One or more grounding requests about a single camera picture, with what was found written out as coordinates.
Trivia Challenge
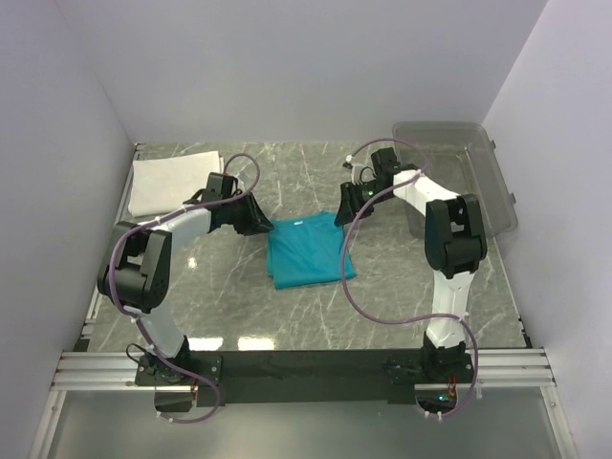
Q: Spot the teal t shirt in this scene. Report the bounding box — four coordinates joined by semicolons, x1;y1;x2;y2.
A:
266;211;344;290

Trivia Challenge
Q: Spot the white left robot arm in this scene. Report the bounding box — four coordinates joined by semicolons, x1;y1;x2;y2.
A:
97;172;273;384

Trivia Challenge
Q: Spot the black base crossbar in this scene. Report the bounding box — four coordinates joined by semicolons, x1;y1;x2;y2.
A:
140;371;458;407

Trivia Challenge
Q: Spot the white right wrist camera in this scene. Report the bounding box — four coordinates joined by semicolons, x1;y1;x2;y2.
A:
342;154;366;185

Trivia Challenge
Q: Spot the clear plastic bin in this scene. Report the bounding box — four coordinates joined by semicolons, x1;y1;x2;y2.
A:
392;121;517;237

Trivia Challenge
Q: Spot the aluminium frame rail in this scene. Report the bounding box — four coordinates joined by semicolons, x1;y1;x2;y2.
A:
51;349;556;391

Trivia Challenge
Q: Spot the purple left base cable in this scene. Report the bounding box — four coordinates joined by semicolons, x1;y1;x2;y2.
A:
160;372;225;424

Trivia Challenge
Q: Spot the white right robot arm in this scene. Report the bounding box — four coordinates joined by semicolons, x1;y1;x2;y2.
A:
335;147;488;381

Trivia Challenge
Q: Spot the folded white t shirt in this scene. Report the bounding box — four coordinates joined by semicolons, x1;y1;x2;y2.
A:
127;151;224;218

